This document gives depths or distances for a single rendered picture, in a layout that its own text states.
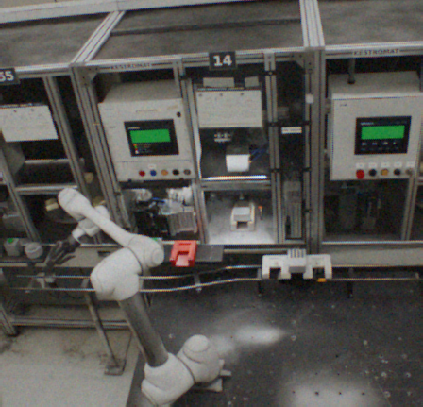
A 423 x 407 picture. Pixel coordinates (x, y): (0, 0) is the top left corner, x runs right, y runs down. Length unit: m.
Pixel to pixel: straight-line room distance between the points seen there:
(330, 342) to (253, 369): 0.42
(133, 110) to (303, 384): 1.54
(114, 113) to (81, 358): 1.88
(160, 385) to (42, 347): 1.72
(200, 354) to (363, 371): 0.80
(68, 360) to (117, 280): 1.76
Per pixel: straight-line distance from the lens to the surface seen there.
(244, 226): 3.13
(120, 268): 2.20
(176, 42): 2.72
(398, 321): 2.98
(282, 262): 2.95
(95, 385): 3.71
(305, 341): 2.85
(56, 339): 4.05
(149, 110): 2.59
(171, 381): 2.48
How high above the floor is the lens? 2.94
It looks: 37 degrees down
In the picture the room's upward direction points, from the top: 8 degrees counter-clockwise
